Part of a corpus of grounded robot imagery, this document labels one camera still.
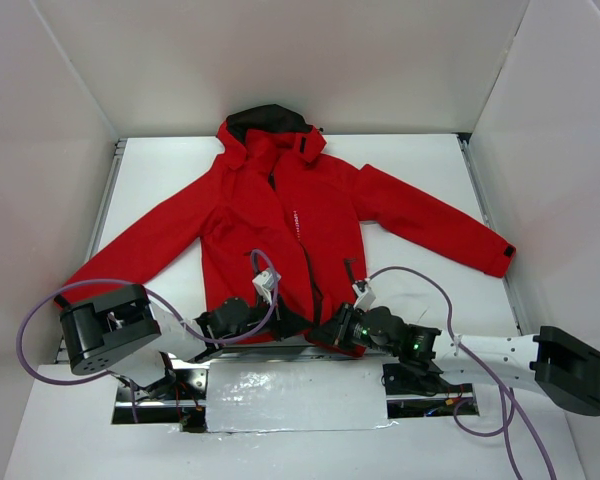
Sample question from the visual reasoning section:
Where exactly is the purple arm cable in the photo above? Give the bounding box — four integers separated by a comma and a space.
18, 248, 281, 426
364, 265, 556, 480

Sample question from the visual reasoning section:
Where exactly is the red hooded jacket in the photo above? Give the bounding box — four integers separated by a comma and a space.
66, 104, 516, 327

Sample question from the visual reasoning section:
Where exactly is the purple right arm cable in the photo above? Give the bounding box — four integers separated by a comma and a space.
364, 265, 556, 480

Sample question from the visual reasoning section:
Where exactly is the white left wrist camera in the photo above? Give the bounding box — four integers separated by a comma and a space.
252, 269, 281, 304

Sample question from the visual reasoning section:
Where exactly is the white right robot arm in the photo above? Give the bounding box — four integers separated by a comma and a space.
308, 303, 600, 417

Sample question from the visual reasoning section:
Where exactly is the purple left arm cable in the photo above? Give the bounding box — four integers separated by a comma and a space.
18, 248, 281, 426

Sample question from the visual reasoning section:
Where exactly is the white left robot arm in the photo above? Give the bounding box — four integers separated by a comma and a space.
60, 284, 312, 399

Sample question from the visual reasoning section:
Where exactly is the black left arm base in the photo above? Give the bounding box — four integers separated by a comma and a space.
111, 362, 209, 433

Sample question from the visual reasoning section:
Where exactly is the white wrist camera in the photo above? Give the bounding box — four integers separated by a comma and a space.
352, 278, 376, 312
252, 269, 281, 304

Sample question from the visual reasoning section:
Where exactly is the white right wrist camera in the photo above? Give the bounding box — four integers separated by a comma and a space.
352, 278, 376, 312

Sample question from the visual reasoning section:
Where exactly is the white foil tape panel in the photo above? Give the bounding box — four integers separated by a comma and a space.
206, 359, 390, 433

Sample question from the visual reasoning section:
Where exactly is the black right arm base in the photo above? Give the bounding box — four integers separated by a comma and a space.
381, 363, 479, 419

